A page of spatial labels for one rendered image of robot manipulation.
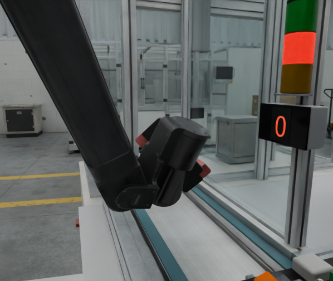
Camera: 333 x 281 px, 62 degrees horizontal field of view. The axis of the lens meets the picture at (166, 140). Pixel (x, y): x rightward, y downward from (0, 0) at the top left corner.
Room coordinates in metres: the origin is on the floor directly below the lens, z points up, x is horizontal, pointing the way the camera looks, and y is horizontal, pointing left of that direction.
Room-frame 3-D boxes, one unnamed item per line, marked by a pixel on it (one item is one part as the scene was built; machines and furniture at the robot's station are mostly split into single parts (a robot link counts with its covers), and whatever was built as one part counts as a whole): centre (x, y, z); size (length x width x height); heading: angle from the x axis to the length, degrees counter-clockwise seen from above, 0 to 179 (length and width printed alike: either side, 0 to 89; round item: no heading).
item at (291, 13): (0.50, -0.23, 1.38); 0.05 x 0.05 x 0.05
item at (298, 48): (0.50, -0.23, 1.33); 0.05 x 0.05 x 0.05
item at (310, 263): (0.41, -0.24, 0.97); 0.05 x 0.05 x 0.04; 19
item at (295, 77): (0.50, -0.23, 1.28); 0.05 x 0.05 x 0.05
